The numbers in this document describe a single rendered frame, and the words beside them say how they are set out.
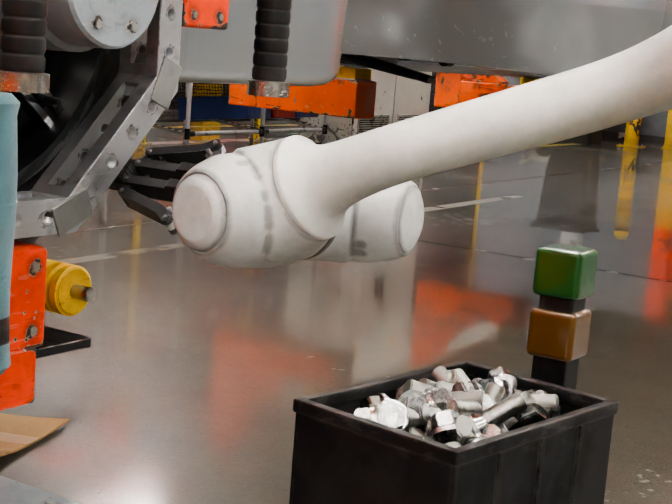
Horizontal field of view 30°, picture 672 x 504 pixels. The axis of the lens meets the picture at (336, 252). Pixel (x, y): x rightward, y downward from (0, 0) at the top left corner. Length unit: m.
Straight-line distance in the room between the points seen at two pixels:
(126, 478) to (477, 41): 1.83
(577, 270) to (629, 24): 2.70
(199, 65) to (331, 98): 3.63
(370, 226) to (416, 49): 2.51
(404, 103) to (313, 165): 8.82
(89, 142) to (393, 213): 0.41
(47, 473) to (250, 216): 1.33
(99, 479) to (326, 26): 0.92
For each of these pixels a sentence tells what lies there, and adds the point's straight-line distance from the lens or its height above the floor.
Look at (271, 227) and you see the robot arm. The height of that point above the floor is 0.64.
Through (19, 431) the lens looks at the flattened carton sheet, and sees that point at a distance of 2.58.
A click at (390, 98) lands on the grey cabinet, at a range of 9.74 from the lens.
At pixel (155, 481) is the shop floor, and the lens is 2.35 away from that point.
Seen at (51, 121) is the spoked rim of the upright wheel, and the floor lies 0.69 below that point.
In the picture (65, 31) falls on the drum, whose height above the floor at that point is 0.80.
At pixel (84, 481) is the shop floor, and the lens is 2.34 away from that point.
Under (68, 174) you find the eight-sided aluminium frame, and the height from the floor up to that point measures 0.64.
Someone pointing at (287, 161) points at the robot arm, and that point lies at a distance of 1.14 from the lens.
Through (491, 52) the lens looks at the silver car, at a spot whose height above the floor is 0.83.
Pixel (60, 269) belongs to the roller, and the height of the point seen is 0.54.
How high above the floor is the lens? 0.80
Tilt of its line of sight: 9 degrees down
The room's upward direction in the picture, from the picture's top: 4 degrees clockwise
